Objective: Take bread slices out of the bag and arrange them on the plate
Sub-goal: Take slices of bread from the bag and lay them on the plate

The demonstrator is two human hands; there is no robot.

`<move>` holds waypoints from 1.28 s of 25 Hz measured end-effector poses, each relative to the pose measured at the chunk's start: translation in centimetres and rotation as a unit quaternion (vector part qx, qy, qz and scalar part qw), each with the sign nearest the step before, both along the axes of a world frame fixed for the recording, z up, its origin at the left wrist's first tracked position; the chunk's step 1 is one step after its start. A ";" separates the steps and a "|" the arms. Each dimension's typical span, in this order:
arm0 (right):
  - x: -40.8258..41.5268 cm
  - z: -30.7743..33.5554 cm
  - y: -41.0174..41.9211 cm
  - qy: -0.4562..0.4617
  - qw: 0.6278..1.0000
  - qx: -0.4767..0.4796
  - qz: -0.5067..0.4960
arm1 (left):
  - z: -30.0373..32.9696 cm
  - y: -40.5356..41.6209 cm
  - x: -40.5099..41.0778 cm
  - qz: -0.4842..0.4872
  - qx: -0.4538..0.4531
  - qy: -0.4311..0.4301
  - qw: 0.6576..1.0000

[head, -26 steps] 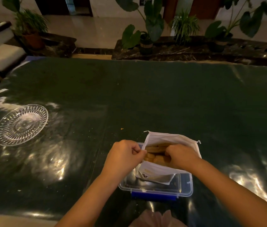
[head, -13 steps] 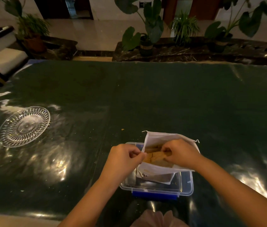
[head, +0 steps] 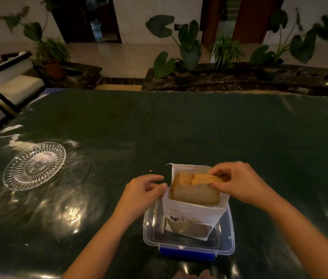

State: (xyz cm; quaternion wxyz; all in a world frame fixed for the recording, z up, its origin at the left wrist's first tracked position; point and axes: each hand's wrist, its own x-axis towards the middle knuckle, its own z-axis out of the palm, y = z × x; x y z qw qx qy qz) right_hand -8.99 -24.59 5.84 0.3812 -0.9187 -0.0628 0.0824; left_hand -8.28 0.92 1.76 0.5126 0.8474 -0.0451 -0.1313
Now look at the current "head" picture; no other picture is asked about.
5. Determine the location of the person's left hand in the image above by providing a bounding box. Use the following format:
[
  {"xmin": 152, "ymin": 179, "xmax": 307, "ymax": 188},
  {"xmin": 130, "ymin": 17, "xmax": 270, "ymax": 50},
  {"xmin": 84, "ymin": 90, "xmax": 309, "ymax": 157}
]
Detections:
[{"xmin": 117, "ymin": 174, "xmax": 168, "ymax": 223}]

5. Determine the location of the person's right hand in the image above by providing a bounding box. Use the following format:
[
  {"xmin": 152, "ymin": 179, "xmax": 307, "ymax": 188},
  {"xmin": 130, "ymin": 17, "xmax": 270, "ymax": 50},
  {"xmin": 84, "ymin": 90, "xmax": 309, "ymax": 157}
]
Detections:
[{"xmin": 208, "ymin": 161, "xmax": 274, "ymax": 205}]

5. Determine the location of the brown bread slice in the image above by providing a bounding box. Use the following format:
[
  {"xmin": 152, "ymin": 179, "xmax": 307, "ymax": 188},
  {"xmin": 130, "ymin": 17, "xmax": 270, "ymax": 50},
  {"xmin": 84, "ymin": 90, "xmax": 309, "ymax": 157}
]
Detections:
[{"xmin": 191, "ymin": 174, "xmax": 230, "ymax": 186}]

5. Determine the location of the white paper bread bag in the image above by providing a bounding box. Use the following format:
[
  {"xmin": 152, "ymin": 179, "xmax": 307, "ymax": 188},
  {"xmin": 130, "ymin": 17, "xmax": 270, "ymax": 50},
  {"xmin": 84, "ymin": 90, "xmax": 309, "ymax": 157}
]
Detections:
[{"xmin": 162, "ymin": 163, "xmax": 231, "ymax": 241}]

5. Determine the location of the person's right forearm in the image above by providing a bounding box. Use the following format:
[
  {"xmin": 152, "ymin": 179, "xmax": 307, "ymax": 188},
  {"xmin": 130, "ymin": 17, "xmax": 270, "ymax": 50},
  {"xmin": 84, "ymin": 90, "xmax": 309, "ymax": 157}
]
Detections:
[{"xmin": 255, "ymin": 191, "xmax": 328, "ymax": 279}]

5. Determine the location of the person's left forearm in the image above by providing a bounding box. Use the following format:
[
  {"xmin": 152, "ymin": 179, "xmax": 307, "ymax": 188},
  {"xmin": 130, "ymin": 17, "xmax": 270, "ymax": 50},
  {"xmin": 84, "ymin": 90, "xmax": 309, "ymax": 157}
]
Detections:
[{"xmin": 62, "ymin": 210, "xmax": 137, "ymax": 279}]

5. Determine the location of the sliced brown bread loaf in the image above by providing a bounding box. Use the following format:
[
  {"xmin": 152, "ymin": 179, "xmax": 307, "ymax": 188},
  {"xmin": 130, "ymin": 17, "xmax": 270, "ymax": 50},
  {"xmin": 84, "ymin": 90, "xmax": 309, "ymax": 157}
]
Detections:
[{"xmin": 170, "ymin": 171, "xmax": 221, "ymax": 207}]

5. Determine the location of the clear plastic storage box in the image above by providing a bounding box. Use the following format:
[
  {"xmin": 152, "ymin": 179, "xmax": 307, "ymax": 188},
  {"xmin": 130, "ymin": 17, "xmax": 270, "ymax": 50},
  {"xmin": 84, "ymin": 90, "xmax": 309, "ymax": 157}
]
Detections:
[{"xmin": 142, "ymin": 197, "xmax": 236, "ymax": 257}]

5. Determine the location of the dark green table cover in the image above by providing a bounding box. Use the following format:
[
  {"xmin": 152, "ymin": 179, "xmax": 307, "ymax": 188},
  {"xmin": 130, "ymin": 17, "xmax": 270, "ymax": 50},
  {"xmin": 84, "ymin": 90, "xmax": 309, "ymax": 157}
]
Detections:
[{"xmin": 0, "ymin": 88, "xmax": 328, "ymax": 279}]

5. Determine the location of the clear cut glass plate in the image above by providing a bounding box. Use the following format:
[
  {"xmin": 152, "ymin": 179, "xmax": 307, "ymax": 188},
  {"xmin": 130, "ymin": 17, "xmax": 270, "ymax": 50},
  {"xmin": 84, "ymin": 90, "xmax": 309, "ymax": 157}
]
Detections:
[{"xmin": 3, "ymin": 142, "xmax": 67, "ymax": 191}]

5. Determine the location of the dark marble planter ledge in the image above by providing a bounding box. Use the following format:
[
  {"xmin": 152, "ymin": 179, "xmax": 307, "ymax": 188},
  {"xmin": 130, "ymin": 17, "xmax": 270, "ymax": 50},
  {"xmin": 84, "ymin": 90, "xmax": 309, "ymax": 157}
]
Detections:
[
  {"xmin": 33, "ymin": 62, "xmax": 103, "ymax": 90},
  {"xmin": 141, "ymin": 63, "xmax": 328, "ymax": 97}
]

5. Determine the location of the grassy spider plant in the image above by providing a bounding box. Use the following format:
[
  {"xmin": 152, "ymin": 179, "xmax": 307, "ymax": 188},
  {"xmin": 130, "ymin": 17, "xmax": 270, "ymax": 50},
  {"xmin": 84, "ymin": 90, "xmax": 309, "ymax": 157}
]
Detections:
[{"xmin": 208, "ymin": 34, "xmax": 245, "ymax": 72}]

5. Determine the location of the large leaf plant dark pot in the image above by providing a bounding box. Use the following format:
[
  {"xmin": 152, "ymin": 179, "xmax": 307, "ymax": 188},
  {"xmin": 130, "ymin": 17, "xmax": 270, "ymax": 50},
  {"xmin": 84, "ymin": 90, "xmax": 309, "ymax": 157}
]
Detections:
[
  {"xmin": 145, "ymin": 15, "xmax": 203, "ymax": 85},
  {"xmin": 249, "ymin": 8, "xmax": 328, "ymax": 82}
]

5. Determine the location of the leafy plant in terracotta pot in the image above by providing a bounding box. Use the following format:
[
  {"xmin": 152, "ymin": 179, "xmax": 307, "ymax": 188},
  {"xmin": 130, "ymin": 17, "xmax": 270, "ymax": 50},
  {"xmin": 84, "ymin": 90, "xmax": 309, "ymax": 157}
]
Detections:
[{"xmin": 0, "ymin": 0, "xmax": 72, "ymax": 82}]

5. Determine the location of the black frame white cushion chair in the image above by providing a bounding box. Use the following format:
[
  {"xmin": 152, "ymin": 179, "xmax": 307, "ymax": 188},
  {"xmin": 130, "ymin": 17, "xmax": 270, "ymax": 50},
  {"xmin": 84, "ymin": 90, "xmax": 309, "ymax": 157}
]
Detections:
[{"xmin": 0, "ymin": 51, "xmax": 47, "ymax": 119}]

